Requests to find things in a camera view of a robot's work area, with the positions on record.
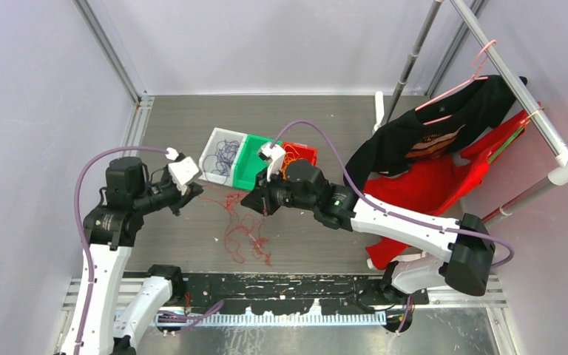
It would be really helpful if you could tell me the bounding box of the red t-shirt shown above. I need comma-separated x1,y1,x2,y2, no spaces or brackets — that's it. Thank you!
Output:
362,107,543,271

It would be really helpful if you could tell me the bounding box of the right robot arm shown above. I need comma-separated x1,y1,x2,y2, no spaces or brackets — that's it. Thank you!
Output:
241,160,495,304

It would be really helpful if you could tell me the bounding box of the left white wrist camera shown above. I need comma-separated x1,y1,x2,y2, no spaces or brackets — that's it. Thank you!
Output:
165,147,202,195

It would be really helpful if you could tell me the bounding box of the purple thin cable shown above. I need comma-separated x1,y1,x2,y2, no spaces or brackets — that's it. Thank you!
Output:
202,139,242,178

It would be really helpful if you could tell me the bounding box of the metal clothes rack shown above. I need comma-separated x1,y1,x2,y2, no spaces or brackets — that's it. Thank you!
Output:
366,0,568,271

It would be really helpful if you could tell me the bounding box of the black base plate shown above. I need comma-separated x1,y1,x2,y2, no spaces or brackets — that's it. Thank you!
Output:
165,273,406,316

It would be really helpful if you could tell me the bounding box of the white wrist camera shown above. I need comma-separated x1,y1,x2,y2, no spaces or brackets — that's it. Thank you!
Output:
258,142,286,182
165,147,202,195

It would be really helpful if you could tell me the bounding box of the yellow thin cable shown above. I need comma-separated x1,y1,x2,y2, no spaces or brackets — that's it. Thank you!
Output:
283,146,309,169

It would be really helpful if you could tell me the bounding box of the white plastic bin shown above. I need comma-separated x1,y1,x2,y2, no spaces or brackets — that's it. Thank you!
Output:
198,127,248,187

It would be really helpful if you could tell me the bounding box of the green clothes hanger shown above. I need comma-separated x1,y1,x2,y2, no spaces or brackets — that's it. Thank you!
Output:
487,124,526,164

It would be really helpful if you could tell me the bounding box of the black t-shirt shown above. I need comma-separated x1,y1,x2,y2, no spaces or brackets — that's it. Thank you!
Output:
345,75,516,190

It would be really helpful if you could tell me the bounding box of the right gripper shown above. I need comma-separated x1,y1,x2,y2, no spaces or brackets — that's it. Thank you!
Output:
241,166,317,217

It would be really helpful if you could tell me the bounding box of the green plastic bin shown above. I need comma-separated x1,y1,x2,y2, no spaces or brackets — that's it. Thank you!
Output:
232,135,272,191

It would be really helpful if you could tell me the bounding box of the pink clothes hanger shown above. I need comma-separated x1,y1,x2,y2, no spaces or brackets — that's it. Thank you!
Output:
414,39,497,112

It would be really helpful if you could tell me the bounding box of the red plastic bin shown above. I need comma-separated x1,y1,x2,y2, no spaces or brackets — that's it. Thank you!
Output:
282,142,318,170

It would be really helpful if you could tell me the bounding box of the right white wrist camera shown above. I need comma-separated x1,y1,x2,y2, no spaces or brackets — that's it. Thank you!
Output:
258,142,286,182

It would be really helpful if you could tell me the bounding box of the red thin cable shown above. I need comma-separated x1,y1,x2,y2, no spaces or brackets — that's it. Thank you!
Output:
198,189,273,268

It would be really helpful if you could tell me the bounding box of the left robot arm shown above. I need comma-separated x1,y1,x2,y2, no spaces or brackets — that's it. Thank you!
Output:
59,153,203,354

